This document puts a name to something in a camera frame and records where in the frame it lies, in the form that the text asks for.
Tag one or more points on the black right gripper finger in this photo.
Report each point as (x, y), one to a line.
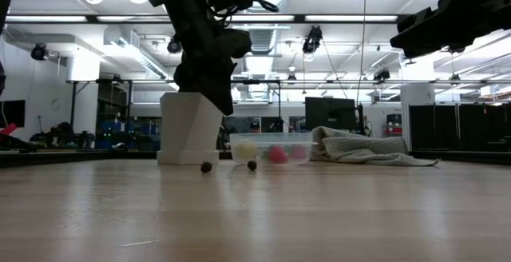
(419, 20)
(423, 44)

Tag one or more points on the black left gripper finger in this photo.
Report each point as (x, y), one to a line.
(211, 90)

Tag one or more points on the yellow lemon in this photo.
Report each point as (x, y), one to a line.
(246, 150)

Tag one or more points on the clear plastic tupperware container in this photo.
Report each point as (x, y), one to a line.
(271, 138)

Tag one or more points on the dark blueberry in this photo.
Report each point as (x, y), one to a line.
(206, 167)
(251, 165)

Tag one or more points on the red strawberry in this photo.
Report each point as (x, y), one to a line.
(277, 155)
(297, 152)

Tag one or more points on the black background robot arm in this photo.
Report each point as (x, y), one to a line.
(48, 138)

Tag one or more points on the white faceted plant pot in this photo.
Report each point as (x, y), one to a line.
(187, 134)

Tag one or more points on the white square column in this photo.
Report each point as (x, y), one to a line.
(417, 114)

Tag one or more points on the black room divider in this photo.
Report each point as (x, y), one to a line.
(459, 126)

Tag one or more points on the red tool cabinet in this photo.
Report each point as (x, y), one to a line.
(394, 129)

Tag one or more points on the black overhead rig beam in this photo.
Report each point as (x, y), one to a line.
(297, 18)

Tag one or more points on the black shelving rack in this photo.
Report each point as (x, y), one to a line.
(113, 114)

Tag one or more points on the black monitor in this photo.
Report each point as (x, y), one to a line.
(330, 114)

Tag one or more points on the grey crumpled towel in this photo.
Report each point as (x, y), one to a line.
(359, 150)

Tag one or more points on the red flat object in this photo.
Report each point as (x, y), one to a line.
(7, 129)

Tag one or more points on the black hanging ceiling camera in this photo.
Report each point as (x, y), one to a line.
(382, 75)
(174, 46)
(312, 42)
(39, 51)

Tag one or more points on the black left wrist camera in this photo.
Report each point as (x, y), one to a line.
(239, 42)

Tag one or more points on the black background rig frame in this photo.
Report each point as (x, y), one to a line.
(259, 82)

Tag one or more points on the black wall screen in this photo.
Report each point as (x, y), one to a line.
(12, 114)

